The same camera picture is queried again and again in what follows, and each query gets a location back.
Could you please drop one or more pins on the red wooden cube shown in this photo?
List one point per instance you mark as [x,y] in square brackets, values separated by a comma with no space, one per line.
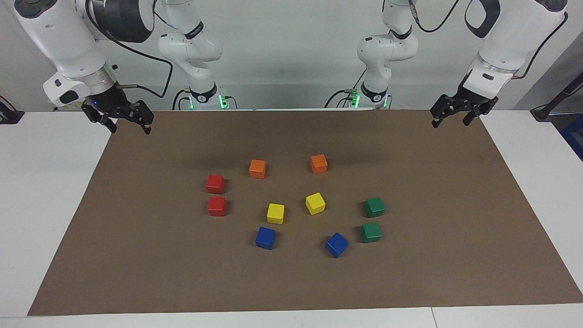
[215,184]
[217,206]

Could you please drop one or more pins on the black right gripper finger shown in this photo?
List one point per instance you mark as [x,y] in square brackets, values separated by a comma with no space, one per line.
[109,124]
[146,126]

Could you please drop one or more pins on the green wooden cube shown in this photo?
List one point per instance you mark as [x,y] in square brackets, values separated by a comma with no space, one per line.
[371,232]
[375,207]

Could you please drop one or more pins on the orange wooden cube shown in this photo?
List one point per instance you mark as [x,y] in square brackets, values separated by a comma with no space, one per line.
[257,168]
[319,164]

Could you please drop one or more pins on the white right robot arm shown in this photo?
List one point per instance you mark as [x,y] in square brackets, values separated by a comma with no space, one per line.
[68,41]

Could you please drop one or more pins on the black slanted stand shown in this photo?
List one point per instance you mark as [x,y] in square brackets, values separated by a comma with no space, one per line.
[542,114]

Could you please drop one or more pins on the blue box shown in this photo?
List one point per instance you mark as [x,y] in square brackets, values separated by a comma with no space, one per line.
[575,134]

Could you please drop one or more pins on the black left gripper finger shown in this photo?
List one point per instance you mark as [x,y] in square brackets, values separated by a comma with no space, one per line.
[469,119]
[436,121]

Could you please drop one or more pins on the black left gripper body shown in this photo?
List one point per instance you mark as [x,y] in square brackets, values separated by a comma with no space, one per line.
[467,102]

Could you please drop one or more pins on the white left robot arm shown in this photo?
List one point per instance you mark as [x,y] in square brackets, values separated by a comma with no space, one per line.
[514,41]

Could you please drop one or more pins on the blue wooden cube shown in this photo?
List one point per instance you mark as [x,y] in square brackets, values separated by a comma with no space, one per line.
[337,244]
[265,238]

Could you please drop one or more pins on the black clamp foot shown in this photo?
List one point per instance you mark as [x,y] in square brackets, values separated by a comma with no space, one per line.
[9,114]

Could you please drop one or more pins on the yellow wooden cube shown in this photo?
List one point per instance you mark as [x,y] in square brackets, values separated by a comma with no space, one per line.
[275,213]
[315,203]

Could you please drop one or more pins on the brown table mat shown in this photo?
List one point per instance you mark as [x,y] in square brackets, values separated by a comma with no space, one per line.
[410,273]

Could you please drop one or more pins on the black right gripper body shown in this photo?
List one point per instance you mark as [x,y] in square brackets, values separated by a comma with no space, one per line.
[116,104]

